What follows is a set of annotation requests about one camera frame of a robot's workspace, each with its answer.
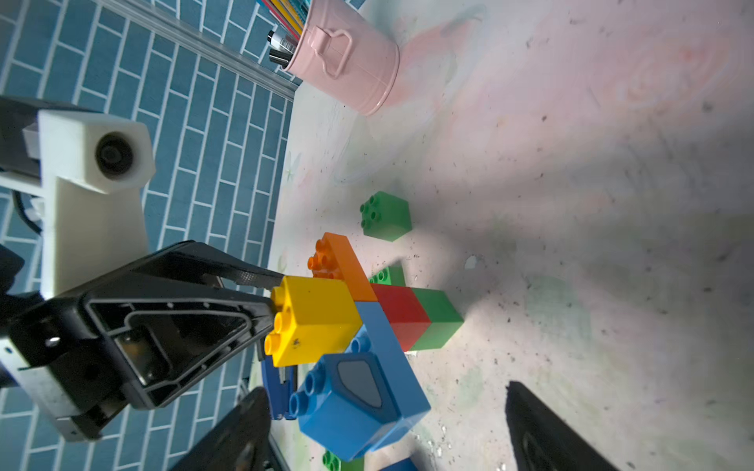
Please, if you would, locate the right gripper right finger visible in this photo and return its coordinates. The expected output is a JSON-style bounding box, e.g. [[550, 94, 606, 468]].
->
[[506, 381, 618, 471]]

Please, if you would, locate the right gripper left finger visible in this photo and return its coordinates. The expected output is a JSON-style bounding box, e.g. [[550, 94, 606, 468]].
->
[[172, 387, 272, 470]]

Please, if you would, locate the small green lego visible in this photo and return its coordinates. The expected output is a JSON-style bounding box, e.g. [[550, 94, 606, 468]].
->
[[322, 451, 364, 471], [359, 192, 412, 241]]

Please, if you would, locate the small green lego bottom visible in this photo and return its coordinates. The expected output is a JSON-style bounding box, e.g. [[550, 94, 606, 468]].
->
[[322, 451, 364, 471]]

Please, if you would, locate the long orange lego brick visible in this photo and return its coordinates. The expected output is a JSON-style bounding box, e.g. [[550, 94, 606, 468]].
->
[[307, 233, 378, 302]]

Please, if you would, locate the small blue lego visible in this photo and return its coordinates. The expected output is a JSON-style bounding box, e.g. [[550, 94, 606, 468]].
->
[[380, 457, 418, 471], [289, 352, 401, 461]]

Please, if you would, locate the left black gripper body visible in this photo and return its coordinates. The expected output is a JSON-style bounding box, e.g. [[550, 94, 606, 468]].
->
[[0, 246, 128, 443]]

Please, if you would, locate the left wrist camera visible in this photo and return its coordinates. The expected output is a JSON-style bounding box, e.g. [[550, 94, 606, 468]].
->
[[1, 96, 156, 299]]

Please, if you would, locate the long green lego left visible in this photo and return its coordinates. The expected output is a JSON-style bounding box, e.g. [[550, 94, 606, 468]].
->
[[369, 264, 406, 287]]

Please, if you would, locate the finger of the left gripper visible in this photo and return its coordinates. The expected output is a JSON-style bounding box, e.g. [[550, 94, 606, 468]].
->
[[82, 290, 273, 409], [141, 241, 284, 294]]

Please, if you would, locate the long light blue lego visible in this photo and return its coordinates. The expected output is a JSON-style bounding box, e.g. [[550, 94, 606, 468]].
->
[[346, 301, 431, 451]]

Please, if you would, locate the small green lego top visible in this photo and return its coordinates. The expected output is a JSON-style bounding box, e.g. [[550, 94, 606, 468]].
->
[[359, 192, 412, 241]]

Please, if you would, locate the red lego brick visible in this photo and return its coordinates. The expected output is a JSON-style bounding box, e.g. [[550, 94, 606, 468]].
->
[[371, 284, 431, 351]]

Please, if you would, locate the pink pen cup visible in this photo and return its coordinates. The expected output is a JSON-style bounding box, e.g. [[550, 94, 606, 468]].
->
[[285, 0, 400, 116]]

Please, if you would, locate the yellow lego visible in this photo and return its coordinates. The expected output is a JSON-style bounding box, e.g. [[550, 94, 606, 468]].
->
[[264, 276, 362, 368]]

